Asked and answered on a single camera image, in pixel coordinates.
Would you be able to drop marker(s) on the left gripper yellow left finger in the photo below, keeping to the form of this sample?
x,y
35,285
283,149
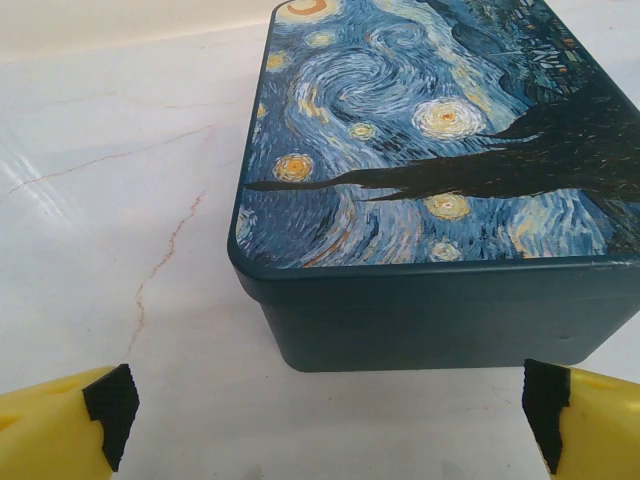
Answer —
x,y
50,430

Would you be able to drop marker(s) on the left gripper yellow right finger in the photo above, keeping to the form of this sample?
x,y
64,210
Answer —
x,y
600,430

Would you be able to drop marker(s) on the starry night print tin box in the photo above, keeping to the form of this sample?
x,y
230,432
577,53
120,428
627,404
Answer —
x,y
400,150

